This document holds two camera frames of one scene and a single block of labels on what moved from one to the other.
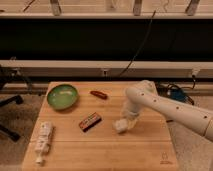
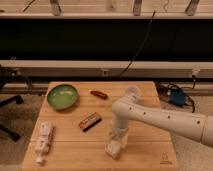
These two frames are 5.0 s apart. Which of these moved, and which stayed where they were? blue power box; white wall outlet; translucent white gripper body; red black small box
Moved: translucent white gripper body
Stayed: blue power box; white wall outlet; red black small box
